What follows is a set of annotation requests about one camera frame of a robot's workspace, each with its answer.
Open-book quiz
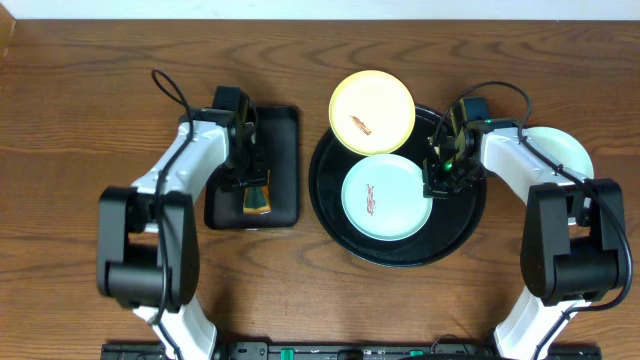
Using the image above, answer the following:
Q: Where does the green and orange sponge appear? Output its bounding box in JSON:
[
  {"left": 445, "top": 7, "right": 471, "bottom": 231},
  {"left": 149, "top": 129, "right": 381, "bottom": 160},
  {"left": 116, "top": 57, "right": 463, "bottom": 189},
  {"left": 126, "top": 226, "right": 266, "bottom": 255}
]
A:
[{"left": 243, "top": 172, "right": 272, "bottom": 215}]

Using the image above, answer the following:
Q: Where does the mint green plate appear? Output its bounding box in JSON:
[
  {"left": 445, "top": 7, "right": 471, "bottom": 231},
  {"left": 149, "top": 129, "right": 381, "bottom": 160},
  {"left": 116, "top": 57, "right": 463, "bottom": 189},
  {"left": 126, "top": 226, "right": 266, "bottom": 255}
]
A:
[
  {"left": 341, "top": 154, "right": 433, "bottom": 242},
  {"left": 527, "top": 127, "right": 595, "bottom": 178}
]

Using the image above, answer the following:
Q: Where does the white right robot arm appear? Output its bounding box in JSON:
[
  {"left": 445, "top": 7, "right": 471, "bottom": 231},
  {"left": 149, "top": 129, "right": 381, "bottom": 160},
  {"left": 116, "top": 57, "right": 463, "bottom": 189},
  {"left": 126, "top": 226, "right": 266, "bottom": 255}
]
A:
[{"left": 423, "top": 119, "right": 633, "bottom": 359}]

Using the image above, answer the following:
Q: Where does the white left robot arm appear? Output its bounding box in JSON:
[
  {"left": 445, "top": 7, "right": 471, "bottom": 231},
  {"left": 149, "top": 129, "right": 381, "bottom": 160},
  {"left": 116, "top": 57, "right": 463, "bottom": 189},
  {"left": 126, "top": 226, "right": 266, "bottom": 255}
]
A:
[{"left": 96, "top": 105, "right": 258, "bottom": 359}]

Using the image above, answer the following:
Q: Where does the black rectangular tray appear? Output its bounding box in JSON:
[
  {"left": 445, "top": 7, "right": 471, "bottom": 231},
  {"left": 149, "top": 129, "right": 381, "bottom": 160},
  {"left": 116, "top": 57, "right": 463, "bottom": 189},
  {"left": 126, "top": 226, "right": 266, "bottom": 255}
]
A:
[{"left": 204, "top": 106, "right": 300, "bottom": 230}]

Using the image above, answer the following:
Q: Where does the black round tray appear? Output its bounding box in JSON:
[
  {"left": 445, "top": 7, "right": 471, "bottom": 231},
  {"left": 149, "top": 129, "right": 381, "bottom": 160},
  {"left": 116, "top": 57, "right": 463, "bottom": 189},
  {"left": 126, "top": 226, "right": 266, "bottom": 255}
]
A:
[{"left": 309, "top": 107, "right": 487, "bottom": 267}]

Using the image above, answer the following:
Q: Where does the yellow plate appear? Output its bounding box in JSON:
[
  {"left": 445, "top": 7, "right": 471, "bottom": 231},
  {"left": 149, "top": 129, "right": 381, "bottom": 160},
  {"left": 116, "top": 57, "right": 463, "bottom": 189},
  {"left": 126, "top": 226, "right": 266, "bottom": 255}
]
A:
[{"left": 328, "top": 70, "right": 416, "bottom": 156}]

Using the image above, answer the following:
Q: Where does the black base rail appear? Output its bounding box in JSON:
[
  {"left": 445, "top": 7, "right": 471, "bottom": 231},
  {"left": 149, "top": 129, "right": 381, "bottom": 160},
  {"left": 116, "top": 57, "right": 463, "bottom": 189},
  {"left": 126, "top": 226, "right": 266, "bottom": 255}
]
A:
[{"left": 99, "top": 336, "right": 603, "bottom": 360}]

